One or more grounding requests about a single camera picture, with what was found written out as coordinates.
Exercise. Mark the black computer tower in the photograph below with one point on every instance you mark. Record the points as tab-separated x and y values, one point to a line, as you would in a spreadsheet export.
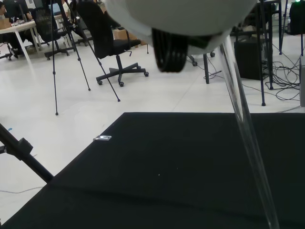
247	59

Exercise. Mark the black high-back office chair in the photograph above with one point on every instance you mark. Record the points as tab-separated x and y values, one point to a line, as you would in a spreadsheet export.
100	35

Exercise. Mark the black mesh office chair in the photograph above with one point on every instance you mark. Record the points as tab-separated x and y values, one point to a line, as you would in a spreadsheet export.
45	26

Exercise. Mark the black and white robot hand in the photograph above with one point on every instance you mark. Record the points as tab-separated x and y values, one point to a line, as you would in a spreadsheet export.
181	14

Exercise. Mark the white desk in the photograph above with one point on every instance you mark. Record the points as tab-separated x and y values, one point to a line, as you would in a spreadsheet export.
14	28

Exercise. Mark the cardboard box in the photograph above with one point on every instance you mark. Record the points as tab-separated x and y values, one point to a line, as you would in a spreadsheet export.
119	34

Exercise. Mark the thick black tripod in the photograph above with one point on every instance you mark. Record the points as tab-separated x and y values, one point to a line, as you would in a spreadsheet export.
23	150

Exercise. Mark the person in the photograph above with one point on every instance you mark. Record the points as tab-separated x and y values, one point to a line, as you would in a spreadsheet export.
2	12

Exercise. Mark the black bench cloth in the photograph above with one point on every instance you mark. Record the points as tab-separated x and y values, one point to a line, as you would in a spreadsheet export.
166	190

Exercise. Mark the black pack with green light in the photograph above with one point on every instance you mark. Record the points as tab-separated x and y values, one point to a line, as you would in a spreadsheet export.
297	19

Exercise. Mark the clear plastic cloth clip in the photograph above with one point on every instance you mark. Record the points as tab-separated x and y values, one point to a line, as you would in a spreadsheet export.
103	138

